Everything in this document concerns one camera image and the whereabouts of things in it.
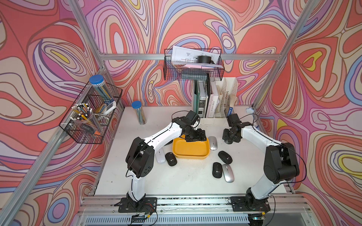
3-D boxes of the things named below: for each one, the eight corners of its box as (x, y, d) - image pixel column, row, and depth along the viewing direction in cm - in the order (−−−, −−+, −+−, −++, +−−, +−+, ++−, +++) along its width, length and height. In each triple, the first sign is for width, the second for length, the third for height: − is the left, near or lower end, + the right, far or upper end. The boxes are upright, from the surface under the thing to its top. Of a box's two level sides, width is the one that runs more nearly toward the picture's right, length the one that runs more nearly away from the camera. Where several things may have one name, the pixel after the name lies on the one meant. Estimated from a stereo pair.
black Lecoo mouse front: (213, 178, 84) (213, 176, 82) (211, 163, 90) (211, 162, 88) (223, 178, 84) (224, 176, 82) (220, 163, 90) (221, 162, 88)
